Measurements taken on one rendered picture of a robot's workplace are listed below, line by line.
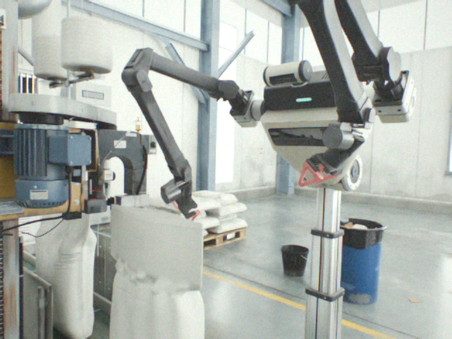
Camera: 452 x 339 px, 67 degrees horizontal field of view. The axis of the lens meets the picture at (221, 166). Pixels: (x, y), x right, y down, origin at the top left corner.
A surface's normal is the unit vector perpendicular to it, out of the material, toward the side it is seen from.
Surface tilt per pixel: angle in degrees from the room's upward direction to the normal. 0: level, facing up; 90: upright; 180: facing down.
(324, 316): 90
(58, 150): 90
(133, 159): 90
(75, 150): 90
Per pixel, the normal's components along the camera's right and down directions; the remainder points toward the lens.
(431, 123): -0.66, 0.02
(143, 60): 0.66, 0.18
